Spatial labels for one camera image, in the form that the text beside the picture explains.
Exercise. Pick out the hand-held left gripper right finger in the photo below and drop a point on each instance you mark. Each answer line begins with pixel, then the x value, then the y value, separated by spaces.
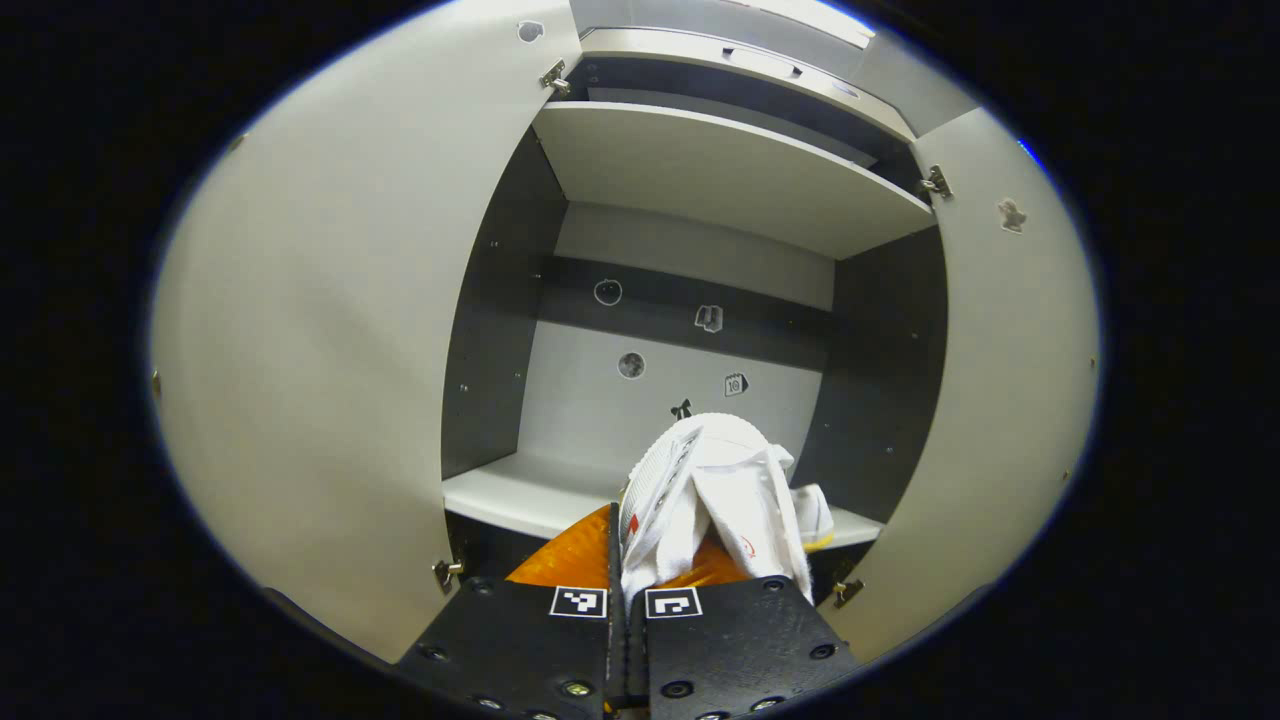
pixel 740 640

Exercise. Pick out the long ceiling light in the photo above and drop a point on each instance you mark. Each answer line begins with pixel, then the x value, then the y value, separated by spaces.
pixel 820 18

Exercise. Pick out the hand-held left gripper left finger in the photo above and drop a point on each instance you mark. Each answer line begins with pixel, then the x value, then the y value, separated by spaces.
pixel 520 640

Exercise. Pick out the grey shoe cabinet door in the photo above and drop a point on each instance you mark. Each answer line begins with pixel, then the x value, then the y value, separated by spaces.
pixel 1000 400
pixel 320 350

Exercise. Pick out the grey shoe cabinet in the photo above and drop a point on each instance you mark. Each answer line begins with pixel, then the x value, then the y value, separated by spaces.
pixel 580 400

